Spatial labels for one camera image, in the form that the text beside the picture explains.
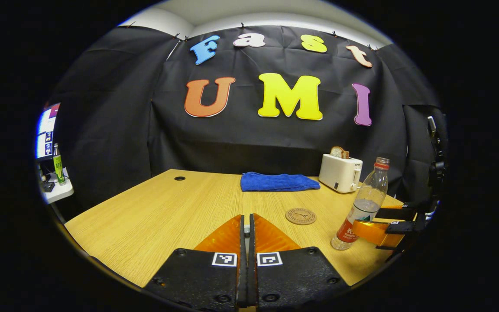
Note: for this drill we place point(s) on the white side table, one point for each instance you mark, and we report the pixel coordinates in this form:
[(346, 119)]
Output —
[(61, 193)]

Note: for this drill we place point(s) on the white toaster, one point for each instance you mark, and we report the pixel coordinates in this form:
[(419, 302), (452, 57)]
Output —
[(338, 173)]

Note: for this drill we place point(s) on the green drink bottle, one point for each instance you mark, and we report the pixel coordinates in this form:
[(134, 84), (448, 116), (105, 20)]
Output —
[(59, 167)]

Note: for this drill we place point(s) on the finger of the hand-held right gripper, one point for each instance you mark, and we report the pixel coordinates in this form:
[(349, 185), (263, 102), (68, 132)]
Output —
[(399, 226), (399, 212)]

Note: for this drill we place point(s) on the bread slice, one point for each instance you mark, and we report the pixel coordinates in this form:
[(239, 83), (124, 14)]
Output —
[(339, 152)]

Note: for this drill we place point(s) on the black backdrop cloth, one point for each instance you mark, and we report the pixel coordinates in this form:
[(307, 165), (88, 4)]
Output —
[(254, 143)]

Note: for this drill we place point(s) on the black keyboard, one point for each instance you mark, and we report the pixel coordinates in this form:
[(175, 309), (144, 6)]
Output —
[(48, 186)]

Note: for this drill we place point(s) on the clear water bottle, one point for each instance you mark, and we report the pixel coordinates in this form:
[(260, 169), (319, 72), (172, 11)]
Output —
[(368, 195)]

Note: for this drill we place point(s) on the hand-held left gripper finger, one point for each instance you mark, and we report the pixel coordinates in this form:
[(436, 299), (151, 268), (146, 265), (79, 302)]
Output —
[(251, 268), (242, 268)]

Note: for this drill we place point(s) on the blue towel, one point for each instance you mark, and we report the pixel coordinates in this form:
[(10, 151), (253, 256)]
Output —
[(275, 182)]

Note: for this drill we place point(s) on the computer monitor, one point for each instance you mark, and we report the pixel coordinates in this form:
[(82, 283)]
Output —
[(46, 130)]

